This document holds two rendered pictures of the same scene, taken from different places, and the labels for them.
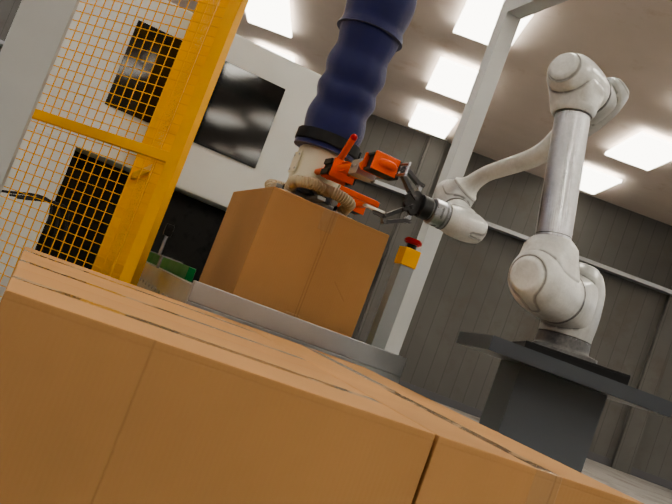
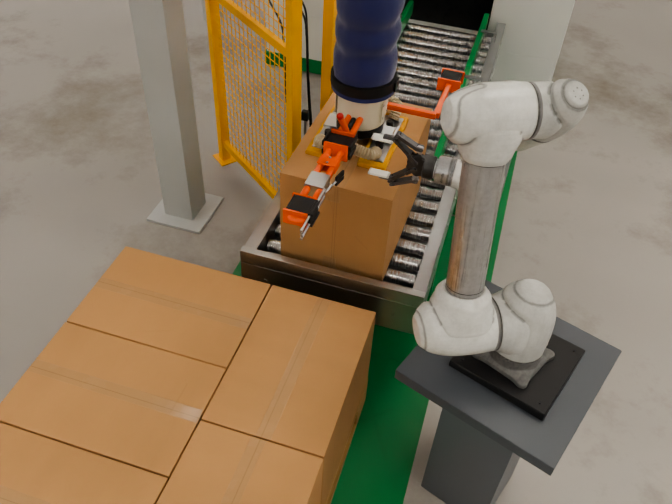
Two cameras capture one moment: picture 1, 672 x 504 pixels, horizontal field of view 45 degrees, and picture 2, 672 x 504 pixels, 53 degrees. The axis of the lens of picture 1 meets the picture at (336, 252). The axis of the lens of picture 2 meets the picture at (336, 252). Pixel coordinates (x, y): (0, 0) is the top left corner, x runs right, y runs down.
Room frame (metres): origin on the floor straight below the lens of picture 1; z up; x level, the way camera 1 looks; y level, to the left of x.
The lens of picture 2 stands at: (1.02, -0.96, 2.35)
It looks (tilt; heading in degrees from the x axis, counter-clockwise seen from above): 44 degrees down; 35
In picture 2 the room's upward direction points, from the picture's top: 4 degrees clockwise
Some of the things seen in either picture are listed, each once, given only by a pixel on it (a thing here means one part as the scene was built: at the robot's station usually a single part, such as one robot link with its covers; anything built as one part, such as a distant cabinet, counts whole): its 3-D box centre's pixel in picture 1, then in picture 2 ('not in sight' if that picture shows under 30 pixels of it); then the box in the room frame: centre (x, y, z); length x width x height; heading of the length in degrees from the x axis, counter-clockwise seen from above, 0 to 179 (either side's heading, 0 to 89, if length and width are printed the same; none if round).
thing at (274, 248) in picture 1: (284, 266); (357, 181); (2.75, 0.15, 0.75); 0.60 x 0.40 x 0.40; 18
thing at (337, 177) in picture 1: (339, 171); (339, 145); (2.51, 0.08, 1.08); 0.10 x 0.08 x 0.06; 109
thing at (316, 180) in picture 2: (363, 170); (317, 184); (2.31, 0.01, 1.07); 0.07 x 0.07 x 0.04; 19
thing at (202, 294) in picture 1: (301, 330); (330, 276); (2.42, 0.01, 0.58); 0.70 x 0.03 x 0.06; 110
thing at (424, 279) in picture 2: not in sight; (467, 140); (3.63, 0.10, 0.50); 2.31 x 0.05 x 0.19; 20
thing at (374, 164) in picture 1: (380, 164); (299, 209); (2.18, -0.03, 1.08); 0.08 x 0.07 x 0.05; 19
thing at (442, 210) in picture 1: (436, 213); (444, 170); (2.62, -0.26, 1.08); 0.09 x 0.06 x 0.09; 19
